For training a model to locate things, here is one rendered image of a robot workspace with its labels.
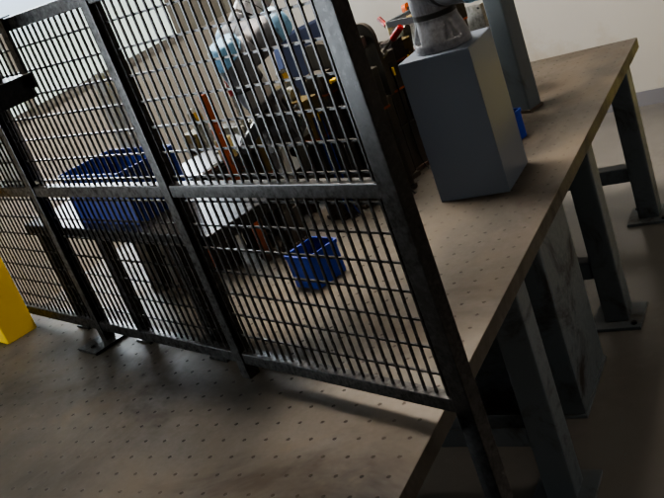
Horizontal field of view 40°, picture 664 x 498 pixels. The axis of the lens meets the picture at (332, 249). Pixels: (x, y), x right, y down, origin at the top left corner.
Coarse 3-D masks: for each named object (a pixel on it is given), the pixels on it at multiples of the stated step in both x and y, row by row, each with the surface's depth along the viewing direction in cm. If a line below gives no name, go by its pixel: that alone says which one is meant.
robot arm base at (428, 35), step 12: (444, 12) 231; (456, 12) 234; (420, 24) 234; (432, 24) 232; (444, 24) 232; (456, 24) 233; (420, 36) 235; (432, 36) 233; (444, 36) 232; (456, 36) 232; (468, 36) 235; (420, 48) 236; (432, 48) 234; (444, 48) 233
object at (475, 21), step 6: (480, 0) 309; (468, 6) 307; (474, 6) 305; (480, 6) 304; (468, 12) 308; (474, 12) 307; (480, 12) 305; (468, 18) 310; (474, 18) 308; (480, 18) 306; (486, 18) 306; (468, 24) 311; (474, 24) 309; (480, 24) 307; (486, 24) 306; (474, 30) 310
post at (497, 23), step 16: (496, 0) 286; (512, 0) 289; (496, 16) 289; (512, 16) 290; (496, 32) 292; (512, 32) 290; (496, 48) 295; (512, 48) 291; (512, 64) 294; (528, 64) 296; (512, 80) 297; (528, 80) 296; (512, 96) 300; (528, 96) 297; (528, 112) 299
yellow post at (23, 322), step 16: (0, 272) 264; (0, 288) 264; (16, 288) 268; (0, 304) 265; (16, 304) 268; (0, 320) 265; (16, 320) 268; (32, 320) 271; (0, 336) 268; (16, 336) 268
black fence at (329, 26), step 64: (64, 0) 170; (320, 0) 123; (0, 64) 205; (128, 64) 167; (192, 64) 154; (320, 64) 131; (0, 128) 220; (64, 128) 199; (128, 128) 179; (320, 128) 139; (384, 128) 130; (0, 192) 241; (64, 192) 213; (128, 192) 191; (192, 192) 173; (256, 192) 158; (320, 192) 145; (384, 192) 134; (64, 256) 232; (128, 256) 208; (192, 256) 185; (256, 256) 170; (320, 256) 156; (64, 320) 256; (128, 320) 226; (448, 320) 141; (384, 384) 160; (448, 384) 146
